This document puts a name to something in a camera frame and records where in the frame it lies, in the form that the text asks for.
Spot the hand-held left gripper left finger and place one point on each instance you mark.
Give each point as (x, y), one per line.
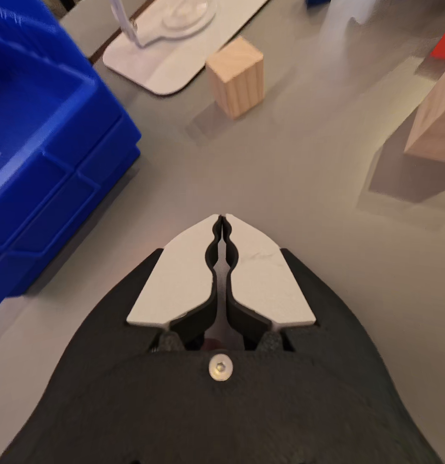
(175, 282)

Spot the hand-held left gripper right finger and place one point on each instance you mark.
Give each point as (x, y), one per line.
(269, 286)

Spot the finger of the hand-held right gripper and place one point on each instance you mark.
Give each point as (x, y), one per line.
(360, 9)

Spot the plain wooden cube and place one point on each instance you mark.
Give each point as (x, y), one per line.
(237, 76)

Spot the blue plastic bin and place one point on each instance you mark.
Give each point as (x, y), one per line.
(44, 163)

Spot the small blue wooden cube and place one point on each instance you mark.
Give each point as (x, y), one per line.
(316, 3)

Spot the tall wooden block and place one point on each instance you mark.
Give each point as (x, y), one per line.
(436, 123)

